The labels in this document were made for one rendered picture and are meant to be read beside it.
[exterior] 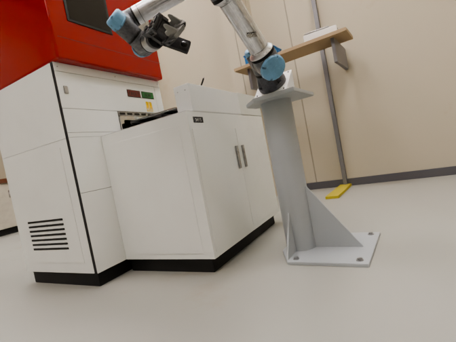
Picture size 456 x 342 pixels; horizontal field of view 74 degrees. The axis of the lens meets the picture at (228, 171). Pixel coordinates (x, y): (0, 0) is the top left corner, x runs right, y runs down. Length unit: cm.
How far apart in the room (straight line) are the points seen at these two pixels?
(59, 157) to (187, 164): 73
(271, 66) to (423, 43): 236
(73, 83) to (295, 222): 141
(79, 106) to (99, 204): 55
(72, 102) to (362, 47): 282
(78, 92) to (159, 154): 60
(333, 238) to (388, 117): 211
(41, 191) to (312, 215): 154
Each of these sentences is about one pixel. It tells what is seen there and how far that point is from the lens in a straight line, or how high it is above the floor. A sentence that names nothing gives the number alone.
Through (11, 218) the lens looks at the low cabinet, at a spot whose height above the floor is 25.
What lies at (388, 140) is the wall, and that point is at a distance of 354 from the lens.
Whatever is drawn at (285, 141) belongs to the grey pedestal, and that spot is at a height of 58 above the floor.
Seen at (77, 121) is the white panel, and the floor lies 90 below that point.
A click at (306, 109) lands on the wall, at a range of 371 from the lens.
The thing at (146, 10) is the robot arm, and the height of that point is 121.
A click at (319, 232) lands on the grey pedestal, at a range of 166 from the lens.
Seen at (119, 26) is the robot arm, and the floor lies 112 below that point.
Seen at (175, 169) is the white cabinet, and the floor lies 55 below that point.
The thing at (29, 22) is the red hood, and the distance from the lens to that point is 210.
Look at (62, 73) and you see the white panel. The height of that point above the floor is 116.
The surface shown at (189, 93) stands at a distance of 157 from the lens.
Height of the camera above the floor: 56
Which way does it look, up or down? 2 degrees down
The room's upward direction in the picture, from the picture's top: 11 degrees counter-clockwise
